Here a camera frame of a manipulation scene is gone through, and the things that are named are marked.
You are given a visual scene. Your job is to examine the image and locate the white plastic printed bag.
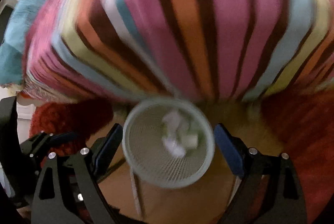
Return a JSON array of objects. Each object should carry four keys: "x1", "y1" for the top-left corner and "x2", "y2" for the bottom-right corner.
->
[{"x1": 162, "y1": 109, "x2": 201, "y2": 159}]

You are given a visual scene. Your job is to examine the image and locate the green mesh trash bin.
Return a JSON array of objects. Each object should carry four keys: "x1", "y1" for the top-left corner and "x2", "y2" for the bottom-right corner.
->
[{"x1": 122, "y1": 98, "x2": 215, "y2": 188}]

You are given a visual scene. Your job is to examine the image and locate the red fuzzy rug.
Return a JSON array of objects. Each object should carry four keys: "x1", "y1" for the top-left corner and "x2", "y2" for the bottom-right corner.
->
[{"x1": 29, "y1": 99, "x2": 114, "y2": 156}]

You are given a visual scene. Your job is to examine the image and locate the teal fuzzy blanket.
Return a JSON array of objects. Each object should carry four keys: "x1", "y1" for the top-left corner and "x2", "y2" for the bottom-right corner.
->
[{"x1": 1, "y1": 0, "x2": 46, "y2": 87}]

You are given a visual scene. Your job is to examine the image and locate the colourful striped bedspread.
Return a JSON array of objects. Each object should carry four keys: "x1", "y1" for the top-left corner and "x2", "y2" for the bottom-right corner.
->
[{"x1": 23, "y1": 0, "x2": 333, "y2": 103}]

